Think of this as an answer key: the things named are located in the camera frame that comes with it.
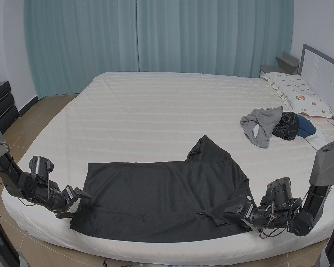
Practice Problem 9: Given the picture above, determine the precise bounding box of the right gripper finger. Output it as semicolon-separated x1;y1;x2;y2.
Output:
223;204;247;219

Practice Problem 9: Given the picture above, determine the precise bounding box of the grey bedside table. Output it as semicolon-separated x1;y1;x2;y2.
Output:
260;52;299;76

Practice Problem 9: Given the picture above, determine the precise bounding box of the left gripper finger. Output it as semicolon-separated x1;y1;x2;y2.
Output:
74;188;92;200
56;205;79;220

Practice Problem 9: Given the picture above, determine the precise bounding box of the black T-shirt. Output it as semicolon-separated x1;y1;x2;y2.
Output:
70;135;257;244

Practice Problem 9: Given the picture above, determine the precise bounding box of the black chest of drawers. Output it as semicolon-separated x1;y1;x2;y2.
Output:
0;80;18;134

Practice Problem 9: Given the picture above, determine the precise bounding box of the grey garment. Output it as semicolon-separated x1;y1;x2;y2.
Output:
240;105;284;149

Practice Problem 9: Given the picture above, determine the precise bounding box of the dark blue garment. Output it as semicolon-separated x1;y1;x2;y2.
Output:
296;116;316;140

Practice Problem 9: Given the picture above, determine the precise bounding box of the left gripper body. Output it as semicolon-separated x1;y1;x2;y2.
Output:
51;186;76;213

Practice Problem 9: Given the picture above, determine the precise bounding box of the white garment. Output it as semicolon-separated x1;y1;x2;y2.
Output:
305;127;327;150

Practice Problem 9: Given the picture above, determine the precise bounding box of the black shiny garment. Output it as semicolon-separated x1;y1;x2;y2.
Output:
272;111;299;141

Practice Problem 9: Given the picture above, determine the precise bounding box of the bed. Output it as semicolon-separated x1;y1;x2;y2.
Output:
1;44;334;261

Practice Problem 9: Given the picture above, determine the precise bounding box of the blue-green curtain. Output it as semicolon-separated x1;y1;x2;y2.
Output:
24;0;140;98
136;0;294;77

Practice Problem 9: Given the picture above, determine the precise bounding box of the black cable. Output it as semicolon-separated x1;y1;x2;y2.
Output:
101;258;128;267

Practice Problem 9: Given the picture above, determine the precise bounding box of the white printed pillow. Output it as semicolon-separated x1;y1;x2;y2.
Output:
261;72;334;118

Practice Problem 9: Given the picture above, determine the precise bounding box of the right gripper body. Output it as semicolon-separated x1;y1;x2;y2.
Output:
241;202;270;230

